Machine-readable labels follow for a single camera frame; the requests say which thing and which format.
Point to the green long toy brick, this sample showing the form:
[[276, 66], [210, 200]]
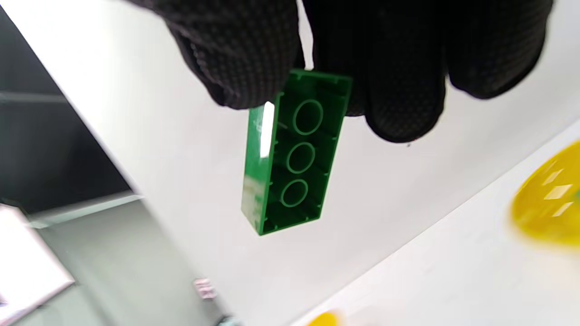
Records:
[[294, 181]]

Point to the person's right hand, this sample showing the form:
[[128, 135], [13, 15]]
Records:
[[398, 54]]

